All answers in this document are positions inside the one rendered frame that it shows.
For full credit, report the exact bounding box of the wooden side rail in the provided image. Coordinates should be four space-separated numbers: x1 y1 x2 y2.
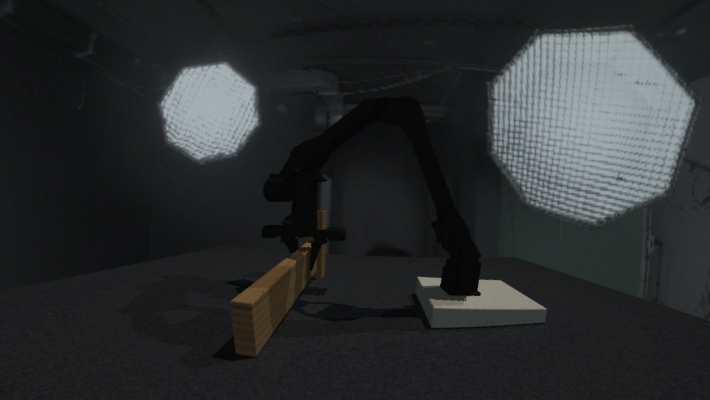
230 242 317 357

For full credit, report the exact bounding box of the brown wooden post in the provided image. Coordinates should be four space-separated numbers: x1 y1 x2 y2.
303 211 326 279

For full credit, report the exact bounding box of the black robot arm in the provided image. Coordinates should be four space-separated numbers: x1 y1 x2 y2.
263 96 481 296

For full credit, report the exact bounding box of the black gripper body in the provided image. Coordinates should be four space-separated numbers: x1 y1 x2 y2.
262 201 346 241

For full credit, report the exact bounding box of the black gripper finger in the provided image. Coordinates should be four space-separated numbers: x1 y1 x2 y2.
309 240 327 271
281 239 298 254

